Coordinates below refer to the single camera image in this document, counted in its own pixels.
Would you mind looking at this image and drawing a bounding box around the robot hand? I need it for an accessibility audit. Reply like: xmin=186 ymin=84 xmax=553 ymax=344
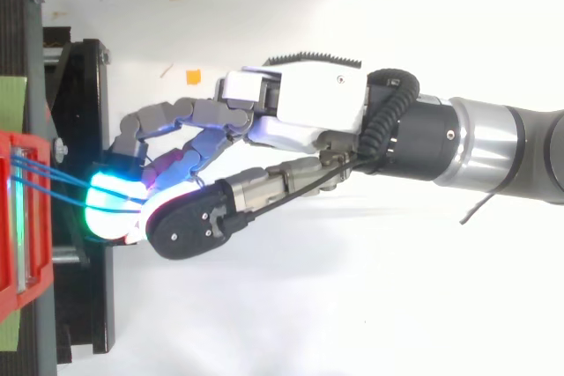
xmin=83 ymin=49 xmax=374 ymax=261

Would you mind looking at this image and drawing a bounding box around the black coiled cable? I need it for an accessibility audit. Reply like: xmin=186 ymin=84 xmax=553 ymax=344
xmin=357 ymin=68 xmax=420 ymax=161

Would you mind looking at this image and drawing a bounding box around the thin black cable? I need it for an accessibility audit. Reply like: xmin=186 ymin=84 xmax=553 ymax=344
xmin=253 ymin=154 xmax=380 ymax=218

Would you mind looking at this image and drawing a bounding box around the red bin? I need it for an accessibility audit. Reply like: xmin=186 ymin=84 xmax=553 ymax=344
xmin=0 ymin=129 xmax=55 ymax=318

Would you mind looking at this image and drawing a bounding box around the blue cable bundle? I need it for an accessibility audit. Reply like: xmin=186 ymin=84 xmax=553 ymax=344
xmin=10 ymin=151 xmax=149 ymax=214

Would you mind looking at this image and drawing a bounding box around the black stand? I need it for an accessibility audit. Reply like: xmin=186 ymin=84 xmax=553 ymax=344
xmin=0 ymin=0 xmax=116 ymax=376

